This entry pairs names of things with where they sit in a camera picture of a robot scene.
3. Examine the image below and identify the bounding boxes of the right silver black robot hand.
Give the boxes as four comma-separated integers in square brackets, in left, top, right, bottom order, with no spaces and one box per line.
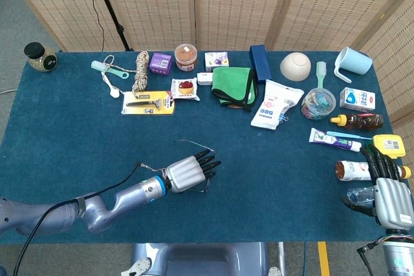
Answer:
[342,144,414,231]

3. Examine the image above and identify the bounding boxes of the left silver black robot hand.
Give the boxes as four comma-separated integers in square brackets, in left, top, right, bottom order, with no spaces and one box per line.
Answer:
[164,149,222,193]

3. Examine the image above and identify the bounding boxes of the thin wire eyeglasses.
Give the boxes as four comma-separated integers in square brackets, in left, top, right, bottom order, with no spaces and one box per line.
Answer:
[173,139,216,193]

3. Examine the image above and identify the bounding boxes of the clear plastic water bottle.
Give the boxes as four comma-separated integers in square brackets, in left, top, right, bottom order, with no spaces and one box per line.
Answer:
[346,187,378,206]

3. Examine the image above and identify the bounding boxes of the white drink bottle yellow cap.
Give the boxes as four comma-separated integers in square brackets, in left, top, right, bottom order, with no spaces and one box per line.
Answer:
[334,160,412,182]

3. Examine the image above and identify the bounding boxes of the razor in yellow blister pack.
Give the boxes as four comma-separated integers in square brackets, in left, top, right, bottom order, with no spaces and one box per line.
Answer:
[120,90,176,116]

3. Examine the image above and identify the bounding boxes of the snack packet with red tart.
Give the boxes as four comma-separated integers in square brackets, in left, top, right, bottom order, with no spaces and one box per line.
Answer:
[170,78,201,101]

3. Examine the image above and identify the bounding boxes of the light blue toothbrush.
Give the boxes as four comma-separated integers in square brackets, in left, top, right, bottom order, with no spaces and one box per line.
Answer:
[325,131,373,141]

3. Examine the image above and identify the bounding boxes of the blue-grey robot torso base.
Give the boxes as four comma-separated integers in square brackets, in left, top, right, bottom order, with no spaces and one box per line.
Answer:
[121,242,282,276]

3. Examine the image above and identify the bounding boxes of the amber bottle with yellow cap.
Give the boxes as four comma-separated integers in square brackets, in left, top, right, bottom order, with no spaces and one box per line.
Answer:
[330,113,385,131]

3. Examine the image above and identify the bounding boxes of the yellow floor tape strip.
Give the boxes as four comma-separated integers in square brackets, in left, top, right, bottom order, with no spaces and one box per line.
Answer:
[317,241,331,276]

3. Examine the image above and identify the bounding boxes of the white purple toothpaste tube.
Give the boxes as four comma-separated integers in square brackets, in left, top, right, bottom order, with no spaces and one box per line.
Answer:
[309,127,362,153]

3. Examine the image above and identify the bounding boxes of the small white red box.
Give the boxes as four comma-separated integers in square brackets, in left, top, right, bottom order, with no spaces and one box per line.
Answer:
[197,72,215,87]

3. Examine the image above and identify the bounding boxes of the green cloth with black trim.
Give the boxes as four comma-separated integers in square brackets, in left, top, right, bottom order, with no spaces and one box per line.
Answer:
[211,67,259,113]

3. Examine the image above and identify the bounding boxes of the blue felt table cover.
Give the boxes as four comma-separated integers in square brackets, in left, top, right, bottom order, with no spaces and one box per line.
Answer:
[0,50,404,244]

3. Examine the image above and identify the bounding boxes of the white wipes packet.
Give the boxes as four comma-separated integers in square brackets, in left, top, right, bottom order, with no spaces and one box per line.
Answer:
[250,79,305,131]

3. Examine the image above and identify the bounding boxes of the white blue milk carton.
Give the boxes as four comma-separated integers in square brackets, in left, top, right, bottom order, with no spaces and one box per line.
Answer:
[339,87,376,112]

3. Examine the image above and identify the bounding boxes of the small purple box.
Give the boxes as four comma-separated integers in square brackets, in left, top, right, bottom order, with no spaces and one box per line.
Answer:
[149,52,173,76]

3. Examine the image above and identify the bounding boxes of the clear snack jar orange lid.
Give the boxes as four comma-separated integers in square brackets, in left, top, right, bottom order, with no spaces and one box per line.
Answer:
[174,43,198,72]

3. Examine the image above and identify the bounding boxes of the white box with plum print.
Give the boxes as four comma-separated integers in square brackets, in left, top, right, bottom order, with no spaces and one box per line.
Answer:
[204,51,230,72]

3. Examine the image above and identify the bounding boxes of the clear tub of binder clips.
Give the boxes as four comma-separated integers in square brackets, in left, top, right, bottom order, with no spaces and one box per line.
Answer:
[300,87,337,121]

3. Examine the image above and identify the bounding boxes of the grey metal table leg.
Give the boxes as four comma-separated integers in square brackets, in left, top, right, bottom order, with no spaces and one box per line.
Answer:
[278,242,287,276]

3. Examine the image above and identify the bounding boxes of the long navy blue box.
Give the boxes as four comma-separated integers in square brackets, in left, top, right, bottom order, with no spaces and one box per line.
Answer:
[249,45,272,82]

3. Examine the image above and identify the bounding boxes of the light blue mug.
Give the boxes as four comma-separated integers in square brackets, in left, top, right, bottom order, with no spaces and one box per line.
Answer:
[333,46,374,83]

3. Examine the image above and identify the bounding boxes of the mint brush with white bristles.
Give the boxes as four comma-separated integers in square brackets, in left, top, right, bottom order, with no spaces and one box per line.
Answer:
[315,61,327,91]

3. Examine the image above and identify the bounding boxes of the upturned beige bowl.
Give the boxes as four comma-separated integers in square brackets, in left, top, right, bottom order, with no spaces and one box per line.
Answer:
[279,52,312,82]

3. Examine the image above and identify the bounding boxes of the bamboo folding screen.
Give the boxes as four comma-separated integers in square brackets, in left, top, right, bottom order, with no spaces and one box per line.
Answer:
[1,0,414,160]

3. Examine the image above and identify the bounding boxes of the glass jar with black lid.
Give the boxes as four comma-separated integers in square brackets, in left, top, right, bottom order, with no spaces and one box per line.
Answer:
[24,42,58,72]

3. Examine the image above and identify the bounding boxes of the black tripod pole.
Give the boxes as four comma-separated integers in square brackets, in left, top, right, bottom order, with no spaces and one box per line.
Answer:
[89,0,135,52]

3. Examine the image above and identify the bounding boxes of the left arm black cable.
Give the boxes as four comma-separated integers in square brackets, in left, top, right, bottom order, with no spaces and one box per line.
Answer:
[12,162,168,276]

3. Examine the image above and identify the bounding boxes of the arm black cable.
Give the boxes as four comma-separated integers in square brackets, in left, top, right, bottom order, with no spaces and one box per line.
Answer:
[12,162,168,276]
[356,241,386,276]

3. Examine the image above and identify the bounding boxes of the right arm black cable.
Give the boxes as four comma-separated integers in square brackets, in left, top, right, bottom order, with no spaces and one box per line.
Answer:
[356,241,386,276]

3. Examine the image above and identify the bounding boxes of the coiled braided rope bundle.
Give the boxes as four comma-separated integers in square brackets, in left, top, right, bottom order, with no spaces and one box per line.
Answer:
[131,50,150,92]

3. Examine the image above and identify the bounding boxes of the mint brush with hole handle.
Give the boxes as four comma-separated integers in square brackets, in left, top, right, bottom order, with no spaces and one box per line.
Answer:
[91,59,130,80]

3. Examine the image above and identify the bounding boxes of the thin black hanging cable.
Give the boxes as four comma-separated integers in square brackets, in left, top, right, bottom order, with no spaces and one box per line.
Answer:
[79,0,106,52]

